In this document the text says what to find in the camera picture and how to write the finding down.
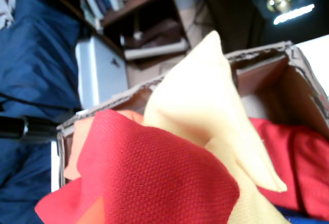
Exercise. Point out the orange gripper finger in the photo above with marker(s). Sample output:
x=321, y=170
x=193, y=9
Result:
x=97, y=213

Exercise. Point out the red bean bag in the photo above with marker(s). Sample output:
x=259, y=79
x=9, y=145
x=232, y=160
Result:
x=154, y=170
x=56, y=206
x=295, y=162

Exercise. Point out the white plastic box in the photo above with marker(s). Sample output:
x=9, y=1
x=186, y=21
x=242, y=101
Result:
x=100, y=75

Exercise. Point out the yellow bean bag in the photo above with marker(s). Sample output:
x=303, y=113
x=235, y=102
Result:
x=192, y=93
x=254, y=208

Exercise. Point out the blue bean bag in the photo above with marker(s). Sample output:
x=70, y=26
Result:
x=308, y=220

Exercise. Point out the brown cardboard box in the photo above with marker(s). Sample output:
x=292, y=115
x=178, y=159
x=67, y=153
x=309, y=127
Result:
x=262, y=77

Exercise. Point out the person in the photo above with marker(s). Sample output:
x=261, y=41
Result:
x=33, y=67

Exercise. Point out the dark wooden bookshelf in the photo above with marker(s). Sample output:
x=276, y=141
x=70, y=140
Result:
x=136, y=3

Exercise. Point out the bright lamp light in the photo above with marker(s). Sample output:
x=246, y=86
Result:
x=293, y=14

